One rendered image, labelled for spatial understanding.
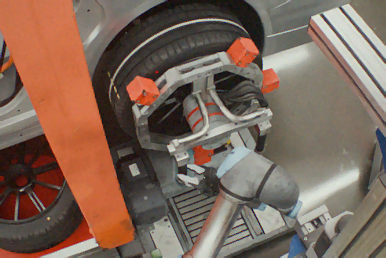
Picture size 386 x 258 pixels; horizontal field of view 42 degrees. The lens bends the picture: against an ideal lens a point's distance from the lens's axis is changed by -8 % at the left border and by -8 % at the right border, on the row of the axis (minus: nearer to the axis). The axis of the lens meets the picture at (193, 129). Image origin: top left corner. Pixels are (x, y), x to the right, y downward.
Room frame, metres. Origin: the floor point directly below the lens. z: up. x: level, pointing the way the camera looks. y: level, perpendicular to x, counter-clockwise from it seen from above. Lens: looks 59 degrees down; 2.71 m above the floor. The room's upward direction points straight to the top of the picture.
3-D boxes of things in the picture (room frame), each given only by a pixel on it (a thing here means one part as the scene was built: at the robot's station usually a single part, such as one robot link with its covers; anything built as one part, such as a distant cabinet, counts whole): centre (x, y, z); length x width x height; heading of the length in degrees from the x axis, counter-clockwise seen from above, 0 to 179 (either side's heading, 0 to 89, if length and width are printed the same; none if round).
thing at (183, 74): (1.23, -0.03, 0.85); 0.54 x 0.07 x 0.54; 113
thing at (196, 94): (1.07, 0.02, 1.03); 0.19 x 0.18 x 0.11; 23
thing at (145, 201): (1.14, 0.27, 0.26); 0.42 x 0.18 x 0.35; 23
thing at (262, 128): (1.10, -0.26, 0.93); 0.09 x 0.05 x 0.05; 23
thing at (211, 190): (0.89, -0.09, 0.80); 0.12 x 0.08 x 0.09; 67
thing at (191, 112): (1.16, -0.05, 0.85); 0.21 x 0.14 x 0.14; 23
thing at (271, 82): (1.35, -0.31, 0.85); 0.09 x 0.08 x 0.07; 113
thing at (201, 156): (1.26, -0.01, 0.48); 0.16 x 0.12 x 0.17; 23
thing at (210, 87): (1.15, -0.16, 1.03); 0.19 x 0.18 x 0.11; 23
